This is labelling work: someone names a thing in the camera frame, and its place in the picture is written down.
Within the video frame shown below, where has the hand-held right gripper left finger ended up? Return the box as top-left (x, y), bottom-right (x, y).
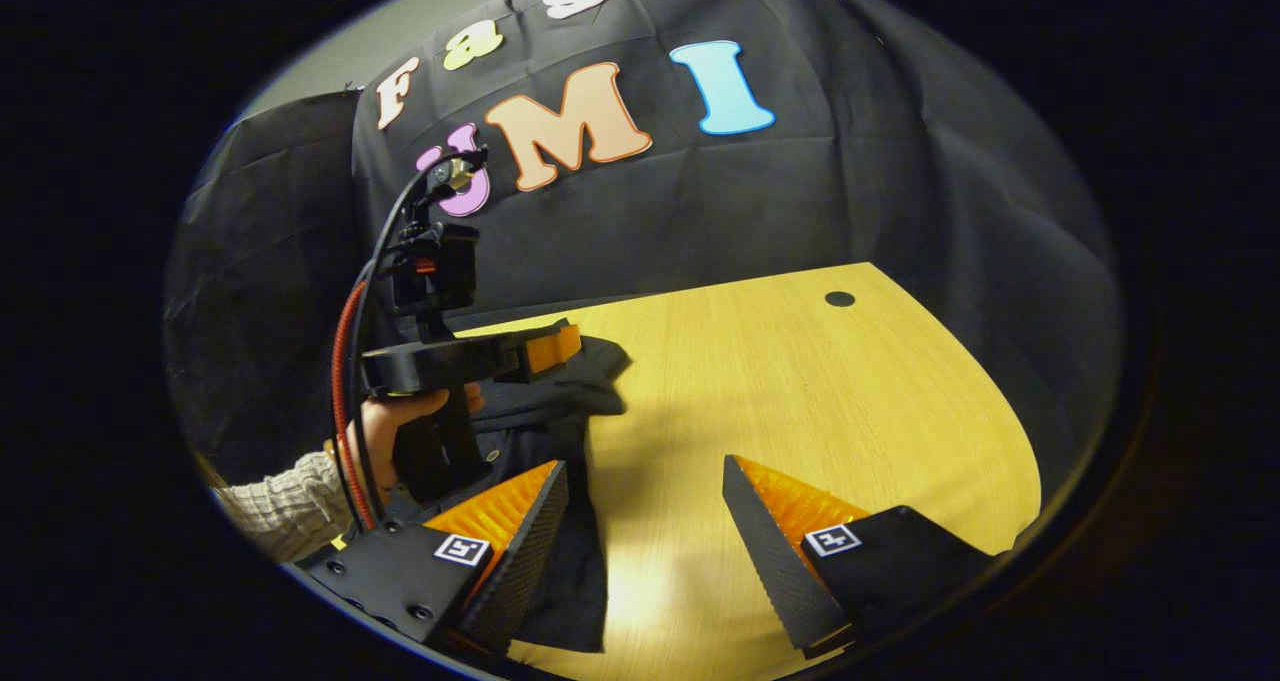
top-left (300, 459), bottom-right (571, 657)

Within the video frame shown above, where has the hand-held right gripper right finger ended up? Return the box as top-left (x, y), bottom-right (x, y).
top-left (722, 454), bottom-right (1001, 660)

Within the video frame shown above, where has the black buttoned jacket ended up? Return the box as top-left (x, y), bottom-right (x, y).
top-left (380, 336), bottom-right (633, 654)

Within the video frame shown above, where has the black backdrop cloth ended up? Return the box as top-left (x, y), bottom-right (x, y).
top-left (165, 0), bottom-right (1121, 522)

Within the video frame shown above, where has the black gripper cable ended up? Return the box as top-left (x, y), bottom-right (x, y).
top-left (345, 166), bottom-right (441, 527)

